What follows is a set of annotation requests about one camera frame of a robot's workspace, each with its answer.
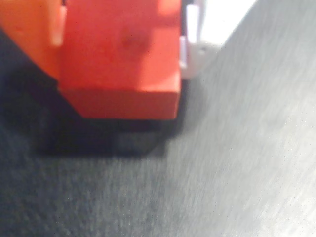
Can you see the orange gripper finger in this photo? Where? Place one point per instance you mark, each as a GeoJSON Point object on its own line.
{"type": "Point", "coordinates": [24, 29]}

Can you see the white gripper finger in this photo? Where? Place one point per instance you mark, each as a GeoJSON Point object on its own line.
{"type": "Point", "coordinates": [197, 56]}

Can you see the red cube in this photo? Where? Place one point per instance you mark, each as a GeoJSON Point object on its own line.
{"type": "Point", "coordinates": [118, 61]}

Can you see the black felt mat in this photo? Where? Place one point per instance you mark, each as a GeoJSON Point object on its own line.
{"type": "Point", "coordinates": [197, 172]}

